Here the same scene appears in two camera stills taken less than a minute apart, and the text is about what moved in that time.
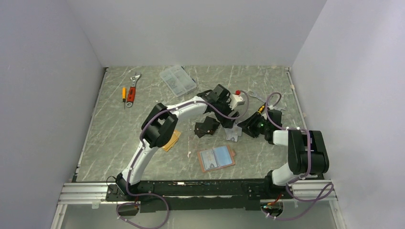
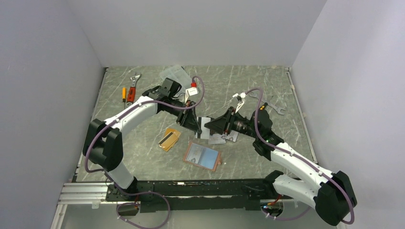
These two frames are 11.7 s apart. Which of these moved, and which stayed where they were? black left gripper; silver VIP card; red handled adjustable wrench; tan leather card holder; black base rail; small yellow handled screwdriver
Moved: silver VIP card; tan leather card holder; black left gripper
Stayed: black base rail; small yellow handled screwdriver; red handled adjustable wrench
